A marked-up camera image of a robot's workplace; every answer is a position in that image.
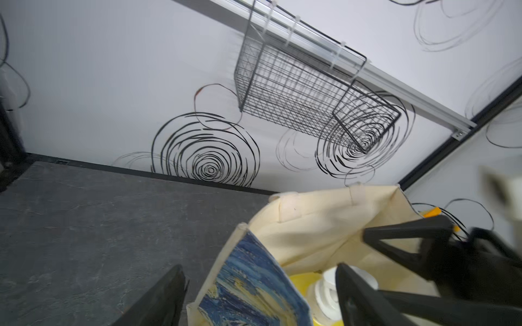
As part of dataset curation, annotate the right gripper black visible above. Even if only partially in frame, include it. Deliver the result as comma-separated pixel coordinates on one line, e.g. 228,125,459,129
362,215,521,308

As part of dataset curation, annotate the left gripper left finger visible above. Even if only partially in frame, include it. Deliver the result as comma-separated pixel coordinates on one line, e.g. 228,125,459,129
112,264,188,326

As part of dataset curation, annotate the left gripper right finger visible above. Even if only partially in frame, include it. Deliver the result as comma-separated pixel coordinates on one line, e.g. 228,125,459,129
335,263,521,325

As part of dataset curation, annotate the yellow pump dish soap bottle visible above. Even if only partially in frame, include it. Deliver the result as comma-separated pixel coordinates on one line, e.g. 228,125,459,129
288,264,380,326

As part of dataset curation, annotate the canvas starry night tote bag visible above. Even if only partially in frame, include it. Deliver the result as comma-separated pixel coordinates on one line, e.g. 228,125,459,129
187,185,439,325

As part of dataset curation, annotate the toast slice rear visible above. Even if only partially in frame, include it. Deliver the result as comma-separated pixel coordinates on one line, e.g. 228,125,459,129
420,206,462,232

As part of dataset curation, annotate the black wire wall basket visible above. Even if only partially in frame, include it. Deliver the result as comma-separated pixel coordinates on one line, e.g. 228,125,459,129
234,1,402,153

